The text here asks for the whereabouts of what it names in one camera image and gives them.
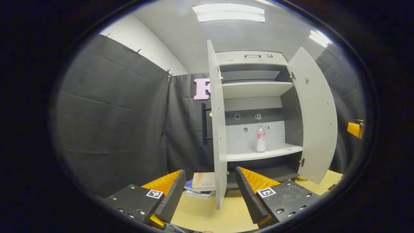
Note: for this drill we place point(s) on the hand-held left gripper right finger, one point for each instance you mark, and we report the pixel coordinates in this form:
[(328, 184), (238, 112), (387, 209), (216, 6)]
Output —
[(249, 197)]

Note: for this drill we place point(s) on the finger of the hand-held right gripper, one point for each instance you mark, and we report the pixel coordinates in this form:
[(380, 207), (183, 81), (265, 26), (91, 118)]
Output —
[(355, 128)]

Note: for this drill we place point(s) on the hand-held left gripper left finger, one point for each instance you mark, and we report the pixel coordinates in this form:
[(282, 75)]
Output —
[(173, 197)]

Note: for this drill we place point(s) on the grey cabinet door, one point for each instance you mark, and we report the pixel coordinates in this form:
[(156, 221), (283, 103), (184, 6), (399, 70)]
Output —
[(315, 123), (218, 129)]

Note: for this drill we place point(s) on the clear bottle with pink label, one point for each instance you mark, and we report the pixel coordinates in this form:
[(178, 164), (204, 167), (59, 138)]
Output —
[(260, 142)]

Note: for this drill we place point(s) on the grey cabinet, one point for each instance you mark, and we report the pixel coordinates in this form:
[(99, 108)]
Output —
[(252, 89)]

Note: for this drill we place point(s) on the blue cover book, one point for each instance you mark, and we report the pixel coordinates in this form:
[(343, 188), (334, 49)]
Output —
[(188, 185)]

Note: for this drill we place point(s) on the white book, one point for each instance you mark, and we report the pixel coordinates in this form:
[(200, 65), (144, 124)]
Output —
[(200, 194)]

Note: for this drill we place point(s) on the peach cover book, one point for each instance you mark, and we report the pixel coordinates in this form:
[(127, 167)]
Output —
[(203, 181)]

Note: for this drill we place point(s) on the yellow plush toy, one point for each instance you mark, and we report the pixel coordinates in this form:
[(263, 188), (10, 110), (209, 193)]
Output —
[(301, 177)]

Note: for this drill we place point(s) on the small ceiling light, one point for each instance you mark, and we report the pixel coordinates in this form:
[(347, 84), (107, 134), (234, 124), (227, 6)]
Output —
[(319, 38)]

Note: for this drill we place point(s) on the black backdrop cloth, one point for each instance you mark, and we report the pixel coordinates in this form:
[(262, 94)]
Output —
[(113, 113)]

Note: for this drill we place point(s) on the large ceiling light panel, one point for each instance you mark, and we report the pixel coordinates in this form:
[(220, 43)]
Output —
[(229, 13)]

